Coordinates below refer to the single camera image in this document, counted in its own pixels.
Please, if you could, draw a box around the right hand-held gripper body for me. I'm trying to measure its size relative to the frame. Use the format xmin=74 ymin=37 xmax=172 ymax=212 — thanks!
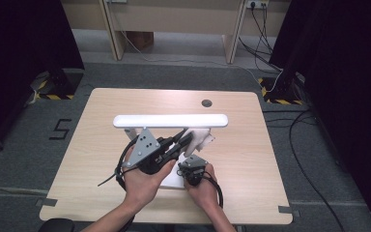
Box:
xmin=177 ymin=154 xmax=209 ymax=188

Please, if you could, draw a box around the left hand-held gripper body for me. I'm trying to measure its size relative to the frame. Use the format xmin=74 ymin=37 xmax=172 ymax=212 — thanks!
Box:
xmin=127 ymin=127 xmax=182 ymax=176

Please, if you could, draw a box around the beige cloth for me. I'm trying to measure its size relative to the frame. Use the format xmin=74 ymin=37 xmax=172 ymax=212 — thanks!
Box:
xmin=183 ymin=128 xmax=216 ymax=158

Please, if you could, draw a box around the white desk lamp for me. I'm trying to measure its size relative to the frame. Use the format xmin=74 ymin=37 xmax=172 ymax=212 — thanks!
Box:
xmin=112 ymin=113 xmax=229 ymax=190

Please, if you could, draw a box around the person's right hand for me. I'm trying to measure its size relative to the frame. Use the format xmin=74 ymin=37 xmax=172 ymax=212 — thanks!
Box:
xmin=184 ymin=163 xmax=220 ymax=211

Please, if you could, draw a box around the person's left hand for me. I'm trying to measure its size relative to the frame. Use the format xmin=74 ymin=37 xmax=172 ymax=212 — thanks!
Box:
xmin=123 ymin=159 xmax=177 ymax=211

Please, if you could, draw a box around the striped stand base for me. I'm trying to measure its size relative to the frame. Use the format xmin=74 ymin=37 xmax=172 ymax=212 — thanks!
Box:
xmin=258 ymin=75 xmax=305 ymax=105
xmin=28 ymin=71 xmax=84 ymax=101

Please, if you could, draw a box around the grey tape strip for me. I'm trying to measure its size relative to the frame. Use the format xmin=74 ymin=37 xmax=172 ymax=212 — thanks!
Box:
xmin=35 ymin=197 xmax=58 ymax=208
xmin=278 ymin=205 xmax=301 ymax=218

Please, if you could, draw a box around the brown cardboard box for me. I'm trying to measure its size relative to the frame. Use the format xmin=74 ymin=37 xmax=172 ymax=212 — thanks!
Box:
xmin=126 ymin=31 xmax=155 ymax=51

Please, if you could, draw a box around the white power strip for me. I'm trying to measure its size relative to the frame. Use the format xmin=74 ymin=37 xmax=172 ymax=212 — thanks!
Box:
xmin=246 ymin=0 xmax=270 ymax=9

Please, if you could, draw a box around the black curtain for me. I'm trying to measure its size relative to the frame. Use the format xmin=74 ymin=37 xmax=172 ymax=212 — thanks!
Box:
xmin=269 ymin=0 xmax=371 ymax=232
xmin=0 ymin=0 xmax=85 ymax=153

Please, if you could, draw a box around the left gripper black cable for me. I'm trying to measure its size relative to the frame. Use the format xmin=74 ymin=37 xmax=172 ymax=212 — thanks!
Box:
xmin=97 ymin=136 xmax=139 ymax=191

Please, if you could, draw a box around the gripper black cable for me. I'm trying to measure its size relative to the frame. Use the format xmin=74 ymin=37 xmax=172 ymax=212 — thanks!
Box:
xmin=97 ymin=136 xmax=139 ymax=191
xmin=206 ymin=172 xmax=224 ymax=209

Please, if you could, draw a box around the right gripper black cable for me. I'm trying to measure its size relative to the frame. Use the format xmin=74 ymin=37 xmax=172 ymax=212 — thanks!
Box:
xmin=206 ymin=172 xmax=224 ymax=209

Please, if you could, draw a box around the white floor cable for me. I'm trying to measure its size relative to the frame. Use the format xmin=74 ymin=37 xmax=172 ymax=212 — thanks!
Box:
xmin=119 ymin=30 xmax=284 ymax=95

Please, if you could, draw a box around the long black floor cable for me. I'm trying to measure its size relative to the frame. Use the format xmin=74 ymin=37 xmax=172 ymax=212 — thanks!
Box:
xmin=262 ymin=109 xmax=347 ymax=232

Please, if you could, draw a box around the bundle of black cables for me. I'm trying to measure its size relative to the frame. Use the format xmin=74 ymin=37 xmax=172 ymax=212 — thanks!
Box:
xmin=238 ymin=6 xmax=283 ymax=73

